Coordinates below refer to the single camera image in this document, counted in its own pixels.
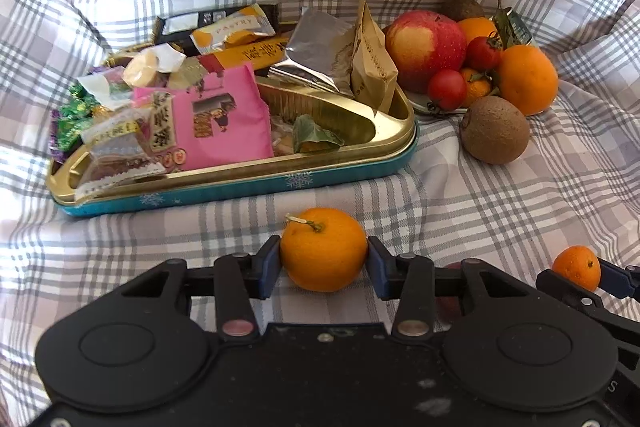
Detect pastry labelled snack packet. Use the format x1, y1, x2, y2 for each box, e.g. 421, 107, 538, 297
190, 3, 276, 55

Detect silver foil packet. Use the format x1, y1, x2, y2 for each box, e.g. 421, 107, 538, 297
268, 8, 355, 98

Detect orange long snack bar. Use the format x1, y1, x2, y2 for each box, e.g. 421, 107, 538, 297
196, 35, 288, 72

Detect clear wrapped candy packet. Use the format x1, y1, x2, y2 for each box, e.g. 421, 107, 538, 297
75, 105, 166, 202

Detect back orange on plate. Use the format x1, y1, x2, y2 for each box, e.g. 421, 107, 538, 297
458, 17, 498, 43

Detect black snack bar packet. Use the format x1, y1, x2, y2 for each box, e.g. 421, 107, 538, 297
153, 3, 279, 56

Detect grey plaid cloth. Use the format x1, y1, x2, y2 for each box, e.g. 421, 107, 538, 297
1, 0, 639, 426

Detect brown paper snack packet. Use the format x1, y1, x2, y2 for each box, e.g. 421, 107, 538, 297
350, 0, 398, 113

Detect large orange on plate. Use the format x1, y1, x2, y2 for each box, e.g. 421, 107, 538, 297
497, 44, 559, 116

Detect front cherry tomato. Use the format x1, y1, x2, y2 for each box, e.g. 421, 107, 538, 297
426, 69, 468, 112

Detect upper cherry tomato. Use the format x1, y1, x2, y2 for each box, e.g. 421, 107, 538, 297
465, 34, 502, 72

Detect small mandarin on plate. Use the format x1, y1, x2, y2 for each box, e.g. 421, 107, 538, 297
460, 68, 494, 108

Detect green white box behind fruit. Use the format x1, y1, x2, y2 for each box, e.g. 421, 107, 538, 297
504, 6, 536, 46

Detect green leaf in tray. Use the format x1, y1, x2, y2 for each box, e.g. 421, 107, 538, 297
293, 114, 344, 153

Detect green foil candies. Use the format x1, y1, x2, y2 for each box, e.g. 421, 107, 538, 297
49, 81, 99, 164

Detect red yellow apple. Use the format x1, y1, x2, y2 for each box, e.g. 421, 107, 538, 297
385, 10, 466, 94

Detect orange mandarin with stem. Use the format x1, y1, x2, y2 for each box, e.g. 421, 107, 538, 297
280, 207, 368, 293

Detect brown kiwi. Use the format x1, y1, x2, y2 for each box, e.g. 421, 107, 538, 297
460, 96, 529, 165

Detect back kiwi on plate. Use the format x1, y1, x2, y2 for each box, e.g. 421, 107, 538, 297
439, 0, 485, 22

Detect pink snack packet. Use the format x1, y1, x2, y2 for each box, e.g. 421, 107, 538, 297
134, 64, 273, 171

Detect gold teal tin tray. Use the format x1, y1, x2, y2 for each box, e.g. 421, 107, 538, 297
46, 56, 418, 216

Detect cherry tomato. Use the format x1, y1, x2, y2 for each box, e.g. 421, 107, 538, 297
426, 69, 468, 112
465, 34, 502, 72

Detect white wrapped candy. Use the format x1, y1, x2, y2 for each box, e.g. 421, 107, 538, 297
122, 43, 186, 88

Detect small orange mandarin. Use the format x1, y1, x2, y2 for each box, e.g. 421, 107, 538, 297
551, 245, 601, 291

